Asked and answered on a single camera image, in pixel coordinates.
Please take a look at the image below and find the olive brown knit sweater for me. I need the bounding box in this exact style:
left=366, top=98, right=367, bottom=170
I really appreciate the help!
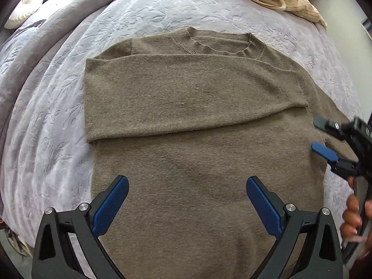
left=84, top=28, right=354, bottom=278

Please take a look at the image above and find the person's right hand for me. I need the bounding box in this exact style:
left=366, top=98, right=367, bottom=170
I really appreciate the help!
left=340, top=194, right=371, bottom=259

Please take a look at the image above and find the lavender embossed bedspread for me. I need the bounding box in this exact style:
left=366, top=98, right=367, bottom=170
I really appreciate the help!
left=1, top=0, right=361, bottom=245

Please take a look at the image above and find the grey lavender duvet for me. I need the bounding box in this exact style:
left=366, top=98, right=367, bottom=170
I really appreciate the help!
left=0, top=0, right=158, bottom=100

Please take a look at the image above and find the round white pleated cushion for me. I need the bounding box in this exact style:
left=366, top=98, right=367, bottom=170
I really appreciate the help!
left=4, top=0, right=43, bottom=30

